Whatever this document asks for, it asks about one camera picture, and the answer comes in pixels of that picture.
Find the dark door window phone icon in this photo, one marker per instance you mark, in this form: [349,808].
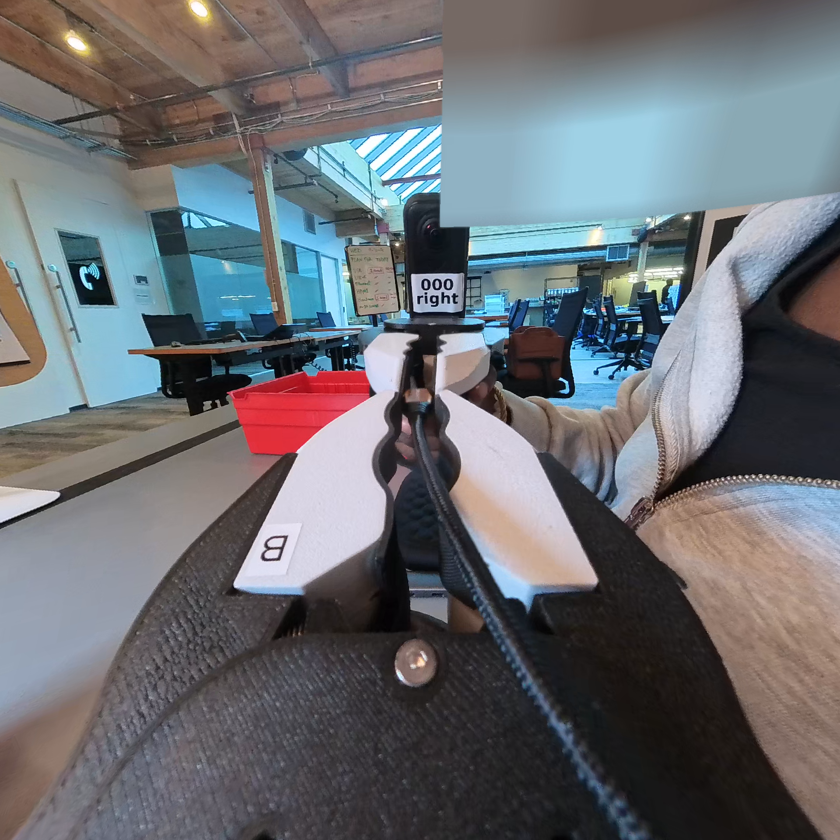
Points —
[85,275]

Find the person's right hand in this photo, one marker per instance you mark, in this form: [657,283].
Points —
[484,397]

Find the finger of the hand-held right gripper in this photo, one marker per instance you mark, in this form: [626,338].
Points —
[384,361]
[469,364]

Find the white base poster stand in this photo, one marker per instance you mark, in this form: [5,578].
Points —
[26,504]

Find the black quilted foam pad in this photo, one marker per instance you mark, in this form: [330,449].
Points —
[413,518]

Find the rounded wooden panel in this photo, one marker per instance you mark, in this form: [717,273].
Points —
[36,315]

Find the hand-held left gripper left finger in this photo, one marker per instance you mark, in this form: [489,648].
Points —
[315,512]

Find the wooden top office desk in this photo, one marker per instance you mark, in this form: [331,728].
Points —
[197,346]

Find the black inner shirt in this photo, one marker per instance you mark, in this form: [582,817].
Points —
[754,407]

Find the black mesh office chair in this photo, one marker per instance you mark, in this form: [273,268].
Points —
[167,328]

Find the row of black office chairs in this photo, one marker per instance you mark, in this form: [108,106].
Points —
[571,308]

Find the person's right forearm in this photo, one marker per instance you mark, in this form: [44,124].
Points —
[577,439]

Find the brown backed office chair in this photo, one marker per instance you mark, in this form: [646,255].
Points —
[538,351]

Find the red plastic bin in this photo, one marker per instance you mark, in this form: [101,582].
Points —
[295,413]

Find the ceiling spotlight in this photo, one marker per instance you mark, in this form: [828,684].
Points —
[198,8]
[75,41]

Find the whiteboard red green writing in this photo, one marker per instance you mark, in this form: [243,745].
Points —
[371,279]

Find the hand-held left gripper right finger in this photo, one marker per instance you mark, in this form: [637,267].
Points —
[525,512]

